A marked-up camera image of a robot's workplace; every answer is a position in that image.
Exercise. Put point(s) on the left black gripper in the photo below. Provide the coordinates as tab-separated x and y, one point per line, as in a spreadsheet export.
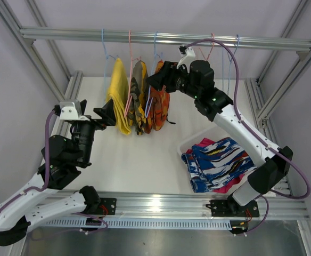
107	113

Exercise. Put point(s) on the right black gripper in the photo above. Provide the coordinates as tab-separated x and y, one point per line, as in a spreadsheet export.
165	77

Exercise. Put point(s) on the yellow trousers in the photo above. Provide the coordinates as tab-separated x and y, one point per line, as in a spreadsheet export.
118	92

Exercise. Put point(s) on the blue hanger with blue trousers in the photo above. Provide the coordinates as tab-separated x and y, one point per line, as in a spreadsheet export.
230	60

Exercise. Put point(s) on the blue white patterned trousers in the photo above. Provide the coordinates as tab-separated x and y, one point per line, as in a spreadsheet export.
216	165

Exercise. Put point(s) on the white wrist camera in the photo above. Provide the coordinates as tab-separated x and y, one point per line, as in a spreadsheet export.
187	56
69	111

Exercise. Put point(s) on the white plastic basket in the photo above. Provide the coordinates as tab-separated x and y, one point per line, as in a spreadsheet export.
187	144

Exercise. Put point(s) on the orange camouflage trousers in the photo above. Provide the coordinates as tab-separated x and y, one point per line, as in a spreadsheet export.
159	108

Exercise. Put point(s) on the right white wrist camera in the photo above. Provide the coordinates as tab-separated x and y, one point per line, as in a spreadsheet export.
187	56

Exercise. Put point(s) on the white slotted cable duct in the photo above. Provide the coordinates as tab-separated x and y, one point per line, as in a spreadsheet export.
134	223

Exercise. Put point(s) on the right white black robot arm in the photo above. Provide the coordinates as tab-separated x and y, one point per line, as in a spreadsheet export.
197	81

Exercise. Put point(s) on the light blue hanger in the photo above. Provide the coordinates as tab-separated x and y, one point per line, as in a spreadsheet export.
107	57

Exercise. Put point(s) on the pink trousers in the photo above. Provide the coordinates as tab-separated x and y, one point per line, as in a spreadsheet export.
224	186

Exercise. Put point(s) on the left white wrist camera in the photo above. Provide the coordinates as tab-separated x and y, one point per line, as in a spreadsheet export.
69	111

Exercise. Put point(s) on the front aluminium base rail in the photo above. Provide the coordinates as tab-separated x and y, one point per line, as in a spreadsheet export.
164	206

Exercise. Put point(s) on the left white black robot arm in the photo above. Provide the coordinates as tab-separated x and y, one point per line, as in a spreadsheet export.
69	137

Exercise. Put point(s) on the aluminium hanging rail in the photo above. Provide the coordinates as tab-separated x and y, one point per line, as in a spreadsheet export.
94	35

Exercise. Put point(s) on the green camouflage trousers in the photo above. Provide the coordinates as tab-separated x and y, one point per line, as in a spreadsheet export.
138	87

